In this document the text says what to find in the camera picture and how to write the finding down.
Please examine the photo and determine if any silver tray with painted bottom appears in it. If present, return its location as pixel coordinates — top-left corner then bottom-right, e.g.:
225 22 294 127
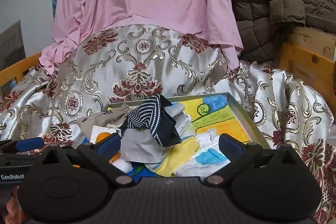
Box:
102 91 272 178

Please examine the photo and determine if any white blue fluffy cloth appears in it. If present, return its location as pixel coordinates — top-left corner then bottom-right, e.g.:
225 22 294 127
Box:
173 128 231 179

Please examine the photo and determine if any grey wall panel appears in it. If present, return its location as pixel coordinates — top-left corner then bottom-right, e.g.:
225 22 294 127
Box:
0 20 26 71

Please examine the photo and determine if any brown quilted jacket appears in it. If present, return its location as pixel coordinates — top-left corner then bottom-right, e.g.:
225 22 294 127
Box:
232 0 335 63

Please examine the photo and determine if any wooden sofa armrest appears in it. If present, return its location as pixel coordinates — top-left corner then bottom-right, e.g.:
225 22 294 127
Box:
279 27 335 103
0 52 42 86

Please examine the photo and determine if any wooden sofa armrest right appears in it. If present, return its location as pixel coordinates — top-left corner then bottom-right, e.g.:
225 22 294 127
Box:
279 27 335 103

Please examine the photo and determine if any navy white striped sock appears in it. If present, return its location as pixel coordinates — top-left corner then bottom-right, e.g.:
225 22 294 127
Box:
120 94 182 147

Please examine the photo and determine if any grey cloth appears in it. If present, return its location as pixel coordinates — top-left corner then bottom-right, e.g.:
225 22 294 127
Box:
120 128 165 164

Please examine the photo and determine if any wooden sofa armrest left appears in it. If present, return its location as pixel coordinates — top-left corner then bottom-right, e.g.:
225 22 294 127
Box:
0 52 42 86

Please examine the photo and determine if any floral satin sofa cover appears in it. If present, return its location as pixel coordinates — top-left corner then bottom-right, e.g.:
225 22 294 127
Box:
1 24 335 223

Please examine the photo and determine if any yellow striped towel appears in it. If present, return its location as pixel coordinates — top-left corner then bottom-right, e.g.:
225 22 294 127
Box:
145 136 199 177

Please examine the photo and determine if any orange cloth strip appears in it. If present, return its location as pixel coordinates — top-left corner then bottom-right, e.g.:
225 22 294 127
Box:
96 132 111 143

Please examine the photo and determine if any beige drawstring pouch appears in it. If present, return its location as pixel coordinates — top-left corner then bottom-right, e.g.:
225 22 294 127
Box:
76 104 133 139

